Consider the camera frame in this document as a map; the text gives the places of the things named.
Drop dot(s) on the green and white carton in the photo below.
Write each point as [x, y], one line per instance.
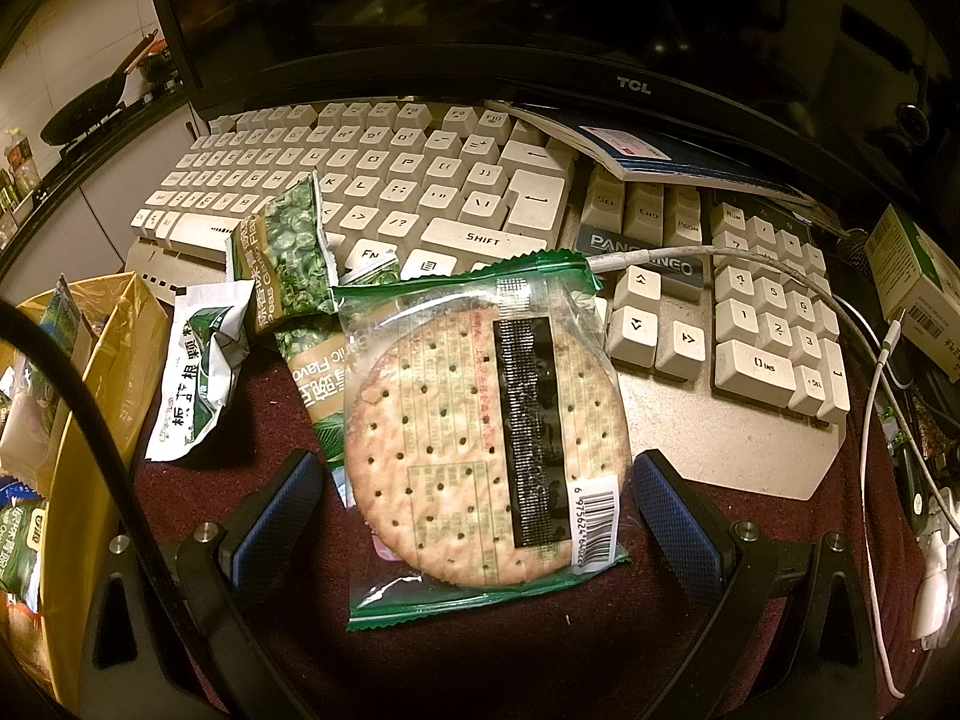
[911, 270]

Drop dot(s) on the green snack packet yellow label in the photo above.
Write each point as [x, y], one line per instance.
[19, 555]

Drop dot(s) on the black monitor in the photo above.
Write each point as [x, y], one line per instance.
[525, 15]

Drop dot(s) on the white and green snack bag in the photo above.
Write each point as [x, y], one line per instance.
[195, 390]

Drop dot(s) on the black frying pan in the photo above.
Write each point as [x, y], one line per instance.
[82, 112]

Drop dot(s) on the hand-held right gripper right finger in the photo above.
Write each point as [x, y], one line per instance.
[675, 517]

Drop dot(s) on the yellow taped cardboard box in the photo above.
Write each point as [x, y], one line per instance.
[97, 465]

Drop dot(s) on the round cracker clear packet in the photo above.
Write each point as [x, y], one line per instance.
[450, 427]

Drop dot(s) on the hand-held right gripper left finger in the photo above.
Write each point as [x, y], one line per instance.
[277, 510]

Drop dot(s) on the white computer keyboard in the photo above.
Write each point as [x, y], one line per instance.
[465, 165]

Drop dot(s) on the green pea snack bag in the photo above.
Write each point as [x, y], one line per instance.
[315, 382]
[289, 240]

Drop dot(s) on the maroon table cloth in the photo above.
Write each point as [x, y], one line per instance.
[525, 660]

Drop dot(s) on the row of bottles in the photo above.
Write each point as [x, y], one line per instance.
[19, 180]

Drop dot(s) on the blue booklet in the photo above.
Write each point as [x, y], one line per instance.
[697, 165]

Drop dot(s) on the white charger adapter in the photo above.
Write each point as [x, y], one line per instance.
[937, 585]

